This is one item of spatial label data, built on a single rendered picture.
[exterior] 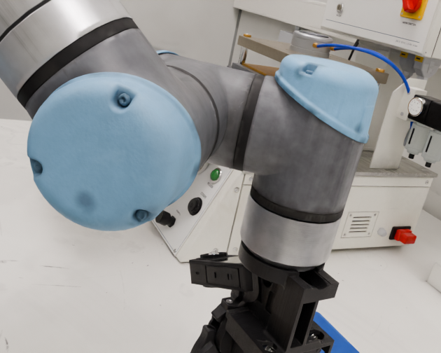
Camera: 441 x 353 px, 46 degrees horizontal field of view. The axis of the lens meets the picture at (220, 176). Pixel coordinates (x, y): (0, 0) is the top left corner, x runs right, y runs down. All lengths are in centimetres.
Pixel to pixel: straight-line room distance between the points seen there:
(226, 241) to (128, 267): 17
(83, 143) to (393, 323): 75
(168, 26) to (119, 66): 220
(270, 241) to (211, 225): 49
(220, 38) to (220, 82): 218
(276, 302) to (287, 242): 6
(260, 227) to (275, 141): 7
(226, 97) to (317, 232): 12
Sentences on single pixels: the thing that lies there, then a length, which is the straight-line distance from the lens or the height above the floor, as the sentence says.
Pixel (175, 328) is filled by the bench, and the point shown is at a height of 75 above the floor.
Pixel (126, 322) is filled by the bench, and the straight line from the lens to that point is 75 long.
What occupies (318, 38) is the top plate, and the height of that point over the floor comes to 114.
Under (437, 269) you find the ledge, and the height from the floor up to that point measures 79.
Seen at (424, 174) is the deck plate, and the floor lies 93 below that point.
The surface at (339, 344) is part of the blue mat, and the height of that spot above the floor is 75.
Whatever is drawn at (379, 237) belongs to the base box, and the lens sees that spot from 113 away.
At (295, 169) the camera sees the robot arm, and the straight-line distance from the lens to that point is 37.
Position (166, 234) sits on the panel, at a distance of 95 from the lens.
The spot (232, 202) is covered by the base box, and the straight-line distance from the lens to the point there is 88.
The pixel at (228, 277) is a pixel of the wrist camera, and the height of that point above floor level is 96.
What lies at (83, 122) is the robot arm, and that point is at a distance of 24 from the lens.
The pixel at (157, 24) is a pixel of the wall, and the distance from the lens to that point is 244.
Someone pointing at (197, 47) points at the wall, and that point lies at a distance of 252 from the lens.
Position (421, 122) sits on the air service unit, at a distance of 99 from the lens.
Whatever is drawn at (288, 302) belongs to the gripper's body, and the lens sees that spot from 41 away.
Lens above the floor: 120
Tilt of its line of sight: 20 degrees down
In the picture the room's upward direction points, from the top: 12 degrees clockwise
